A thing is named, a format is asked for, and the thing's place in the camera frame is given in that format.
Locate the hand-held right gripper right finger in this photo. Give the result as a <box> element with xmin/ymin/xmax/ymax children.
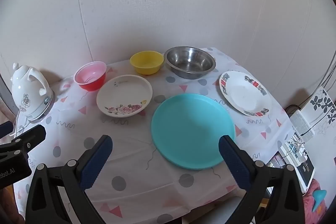
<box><xmin>218</xmin><ymin>135</ymin><xmax>306</xmax><ymax>224</ymax></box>

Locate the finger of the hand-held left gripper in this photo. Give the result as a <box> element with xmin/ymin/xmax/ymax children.
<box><xmin>0</xmin><ymin>121</ymin><xmax>13</xmax><ymax>139</ymax></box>
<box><xmin>0</xmin><ymin>124</ymin><xmax>47</xmax><ymax>160</ymax></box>

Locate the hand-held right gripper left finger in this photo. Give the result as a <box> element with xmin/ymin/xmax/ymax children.
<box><xmin>25</xmin><ymin>135</ymin><xmax>113</xmax><ymax>224</ymax></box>

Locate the teal plastic plate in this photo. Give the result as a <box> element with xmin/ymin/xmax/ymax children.
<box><xmin>151</xmin><ymin>93</ymin><xmax>236</xmax><ymax>170</ymax></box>

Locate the white flower-rimmed plate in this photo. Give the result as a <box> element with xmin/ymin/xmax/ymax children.
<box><xmin>219</xmin><ymin>71</ymin><xmax>272</xmax><ymax>117</ymax></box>

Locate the cream rose-print plate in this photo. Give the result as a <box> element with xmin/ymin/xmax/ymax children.
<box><xmin>96</xmin><ymin>75</ymin><xmax>153</xmax><ymax>118</ymax></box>

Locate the red plastic bowl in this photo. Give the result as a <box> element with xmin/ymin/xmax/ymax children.
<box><xmin>74</xmin><ymin>61</ymin><xmax>107</xmax><ymax>92</ymax></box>

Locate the stainless steel bowl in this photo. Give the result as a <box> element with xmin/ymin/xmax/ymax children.
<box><xmin>164</xmin><ymin>46</ymin><xmax>216</xmax><ymax>80</ymax></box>

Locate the yellow plastic bowl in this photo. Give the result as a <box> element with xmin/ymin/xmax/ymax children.
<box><xmin>130</xmin><ymin>51</ymin><xmax>165</xmax><ymax>75</ymax></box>

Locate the silver kettle base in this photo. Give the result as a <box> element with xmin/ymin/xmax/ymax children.
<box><xmin>25</xmin><ymin>90</ymin><xmax>56</xmax><ymax>123</ymax></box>

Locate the white patterned tablecloth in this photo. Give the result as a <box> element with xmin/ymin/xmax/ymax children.
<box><xmin>13</xmin><ymin>47</ymin><xmax>300</xmax><ymax>224</ymax></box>

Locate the white ceramic electric kettle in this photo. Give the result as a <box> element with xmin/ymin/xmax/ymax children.
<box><xmin>10</xmin><ymin>63</ymin><xmax>53</xmax><ymax>119</ymax></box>

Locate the black book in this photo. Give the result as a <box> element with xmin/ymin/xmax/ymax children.
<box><xmin>294</xmin><ymin>154</ymin><xmax>315</xmax><ymax>193</ymax></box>

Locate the white plastic case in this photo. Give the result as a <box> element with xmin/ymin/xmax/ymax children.
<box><xmin>289</xmin><ymin>110</ymin><xmax>315</xmax><ymax>144</ymax></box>

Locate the pink patterned cloth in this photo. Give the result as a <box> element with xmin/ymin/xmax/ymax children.
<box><xmin>303</xmin><ymin>178</ymin><xmax>329</xmax><ymax>218</ymax></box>

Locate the teal plastic object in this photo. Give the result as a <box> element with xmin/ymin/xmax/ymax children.
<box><xmin>313</xmin><ymin>189</ymin><xmax>327</xmax><ymax>208</ymax></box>

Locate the white leaf-patterned box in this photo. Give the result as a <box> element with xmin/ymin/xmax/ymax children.
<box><xmin>301</xmin><ymin>86</ymin><xmax>336</xmax><ymax>136</ymax></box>

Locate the white kettle power cord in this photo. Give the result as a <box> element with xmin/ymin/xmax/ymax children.
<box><xmin>13</xmin><ymin>112</ymin><xmax>30</xmax><ymax>136</ymax></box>

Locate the black cable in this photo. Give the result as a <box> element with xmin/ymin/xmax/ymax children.
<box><xmin>284</xmin><ymin>104</ymin><xmax>303</xmax><ymax>115</ymax></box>

